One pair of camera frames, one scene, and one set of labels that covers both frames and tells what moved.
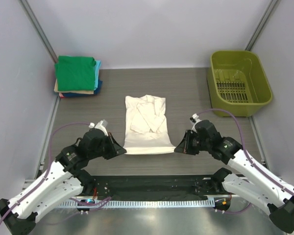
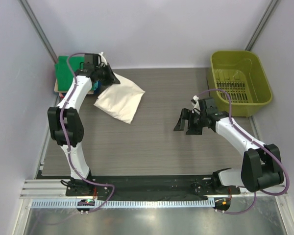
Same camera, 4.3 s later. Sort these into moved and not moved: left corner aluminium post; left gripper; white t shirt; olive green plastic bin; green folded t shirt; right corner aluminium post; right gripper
Moved: left gripper; white t shirt; right gripper
Not moved: green folded t shirt; right corner aluminium post; left corner aluminium post; olive green plastic bin
